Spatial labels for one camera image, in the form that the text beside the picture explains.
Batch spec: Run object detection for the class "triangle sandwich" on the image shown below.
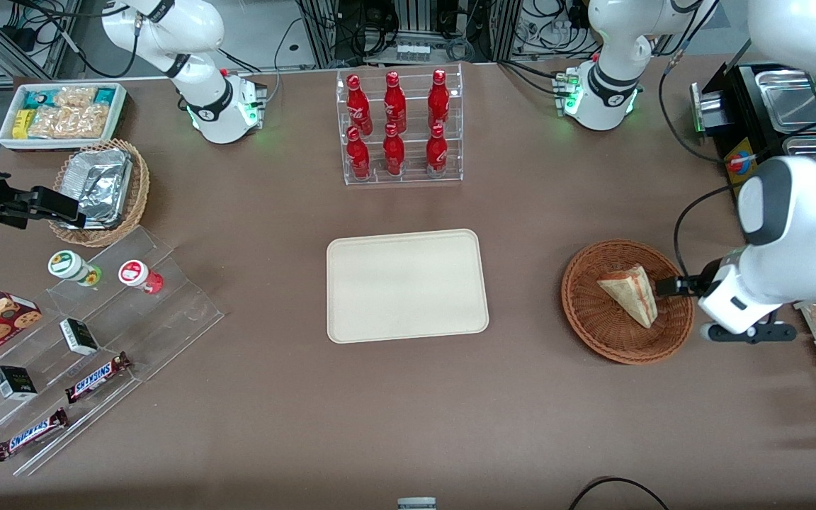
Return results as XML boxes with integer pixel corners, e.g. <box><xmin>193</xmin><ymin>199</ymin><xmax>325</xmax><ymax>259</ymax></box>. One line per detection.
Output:
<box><xmin>596</xmin><ymin>263</ymin><xmax>659</xmax><ymax>329</ymax></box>

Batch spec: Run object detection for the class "round brown wicker basket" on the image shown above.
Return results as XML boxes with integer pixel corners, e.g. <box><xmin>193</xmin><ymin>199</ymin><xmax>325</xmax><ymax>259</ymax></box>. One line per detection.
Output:
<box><xmin>561</xmin><ymin>239</ymin><xmax>696</xmax><ymax>366</ymax></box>

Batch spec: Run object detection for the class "oval wicker basket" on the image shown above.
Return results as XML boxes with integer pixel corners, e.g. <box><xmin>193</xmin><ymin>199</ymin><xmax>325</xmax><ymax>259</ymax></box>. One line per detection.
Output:
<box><xmin>48</xmin><ymin>139</ymin><xmax>150</xmax><ymax>248</ymax></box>

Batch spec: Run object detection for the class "beige plastic tray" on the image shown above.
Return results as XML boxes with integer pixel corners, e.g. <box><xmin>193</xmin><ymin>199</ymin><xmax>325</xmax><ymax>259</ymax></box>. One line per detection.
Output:
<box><xmin>327</xmin><ymin>228</ymin><xmax>489</xmax><ymax>344</ymax></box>

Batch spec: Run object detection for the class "aluminium foil container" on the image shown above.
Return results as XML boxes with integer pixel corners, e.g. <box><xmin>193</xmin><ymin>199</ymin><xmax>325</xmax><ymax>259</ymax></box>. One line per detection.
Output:
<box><xmin>61</xmin><ymin>147</ymin><xmax>133</xmax><ymax>230</ymax></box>

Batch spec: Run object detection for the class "green lid white cup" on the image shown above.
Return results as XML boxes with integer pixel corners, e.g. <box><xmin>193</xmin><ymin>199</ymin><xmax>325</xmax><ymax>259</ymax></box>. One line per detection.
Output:
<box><xmin>47</xmin><ymin>250</ymin><xmax>103</xmax><ymax>287</ymax></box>

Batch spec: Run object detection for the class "large clear peanut snack bag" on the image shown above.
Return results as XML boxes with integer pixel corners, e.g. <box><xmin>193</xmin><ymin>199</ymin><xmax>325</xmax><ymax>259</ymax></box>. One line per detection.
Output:
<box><xmin>29</xmin><ymin>105</ymin><xmax>112</xmax><ymax>140</ymax></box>

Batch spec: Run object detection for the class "small clear peanut snack bag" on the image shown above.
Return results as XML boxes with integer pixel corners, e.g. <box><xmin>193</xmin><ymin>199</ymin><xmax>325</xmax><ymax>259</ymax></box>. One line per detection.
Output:
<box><xmin>54</xmin><ymin>86</ymin><xmax>97</xmax><ymax>109</ymax></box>

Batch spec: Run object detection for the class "white rectangular snack bin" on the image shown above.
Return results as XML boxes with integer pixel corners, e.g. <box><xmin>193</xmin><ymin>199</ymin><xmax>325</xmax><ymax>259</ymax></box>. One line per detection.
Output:
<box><xmin>0</xmin><ymin>82</ymin><xmax>128</xmax><ymax>151</ymax></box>

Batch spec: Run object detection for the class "red lid white cup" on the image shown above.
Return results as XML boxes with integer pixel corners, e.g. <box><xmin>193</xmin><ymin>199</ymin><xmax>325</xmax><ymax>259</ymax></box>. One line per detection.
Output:
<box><xmin>118</xmin><ymin>260</ymin><xmax>164</xmax><ymax>295</ymax></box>

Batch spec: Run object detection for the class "small black box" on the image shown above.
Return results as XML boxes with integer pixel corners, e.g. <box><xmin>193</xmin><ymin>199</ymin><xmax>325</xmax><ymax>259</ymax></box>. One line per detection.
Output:
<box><xmin>0</xmin><ymin>365</ymin><xmax>38</xmax><ymax>401</ymax></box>
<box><xmin>59</xmin><ymin>318</ymin><xmax>100</xmax><ymax>356</ymax></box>

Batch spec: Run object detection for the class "clear acrylic stepped display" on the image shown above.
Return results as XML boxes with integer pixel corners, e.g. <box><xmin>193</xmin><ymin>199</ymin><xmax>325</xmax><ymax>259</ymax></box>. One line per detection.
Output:
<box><xmin>0</xmin><ymin>225</ymin><xmax>226</xmax><ymax>477</ymax></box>

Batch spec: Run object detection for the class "snickers chocolate bar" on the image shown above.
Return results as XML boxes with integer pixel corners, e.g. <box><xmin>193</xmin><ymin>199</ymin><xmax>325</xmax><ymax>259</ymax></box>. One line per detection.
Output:
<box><xmin>64</xmin><ymin>352</ymin><xmax>132</xmax><ymax>404</ymax></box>
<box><xmin>0</xmin><ymin>408</ymin><xmax>69</xmax><ymax>462</ymax></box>

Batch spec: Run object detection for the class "black hot food display case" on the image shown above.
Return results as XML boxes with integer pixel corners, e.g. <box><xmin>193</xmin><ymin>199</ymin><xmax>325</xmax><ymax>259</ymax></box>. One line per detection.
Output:
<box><xmin>690</xmin><ymin>60</ymin><xmax>816</xmax><ymax>213</ymax></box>

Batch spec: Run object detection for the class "red cola bottle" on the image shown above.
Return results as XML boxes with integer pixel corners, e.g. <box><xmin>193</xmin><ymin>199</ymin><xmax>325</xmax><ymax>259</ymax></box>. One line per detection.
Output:
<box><xmin>426</xmin><ymin>124</ymin><xmax>448</xmax><ymax>178</ymax></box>
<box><xmin>428</xmin><ymin>69</ymin><xmax>451</xmax><ymax>130</ymax></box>
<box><xmin>346</xmin><ymin>126</ymin><xmax>371</xmax><ymax>179</ymax></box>
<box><xmin>346</xmin><ymin>74</ymin><xmax>373</xmax><ymax>137</ymax></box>
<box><xmin>383</xmin><ymin>71</ymin><xmax>407</xmax><ymax>134</ymax></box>
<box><xmin>382</xmin><ymin>123</ymin><xmax>406</xmax><ymax>176</ymax></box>

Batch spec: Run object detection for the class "clear acrylic bottle rack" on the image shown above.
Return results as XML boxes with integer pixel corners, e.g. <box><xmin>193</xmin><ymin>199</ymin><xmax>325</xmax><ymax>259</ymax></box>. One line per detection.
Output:
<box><xmin>336</xmin><ymin>62</ymin><xmax>464</xmax><ymax>186</ymax></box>

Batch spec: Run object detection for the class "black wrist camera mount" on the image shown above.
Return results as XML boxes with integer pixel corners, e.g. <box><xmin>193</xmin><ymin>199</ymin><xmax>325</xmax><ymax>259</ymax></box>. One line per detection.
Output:
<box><xmin>698</xmin><ymin>320</ymin><xmax>798</xmax><ymax>345</ymax></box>

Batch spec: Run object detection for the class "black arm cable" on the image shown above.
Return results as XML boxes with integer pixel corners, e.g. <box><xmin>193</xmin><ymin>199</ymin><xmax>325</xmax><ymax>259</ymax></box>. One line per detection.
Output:
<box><xmin>659</xmin><ymin>39</ymin><xmax>756</xmax><ymax>288</ymax></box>

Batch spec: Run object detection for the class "black looped floor cable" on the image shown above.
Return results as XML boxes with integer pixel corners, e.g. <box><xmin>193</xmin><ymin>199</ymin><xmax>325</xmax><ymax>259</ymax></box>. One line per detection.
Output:
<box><xmin>567</xmin><ymin>476</ymin><xmax>671</xmax><ymax>510</ymax></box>

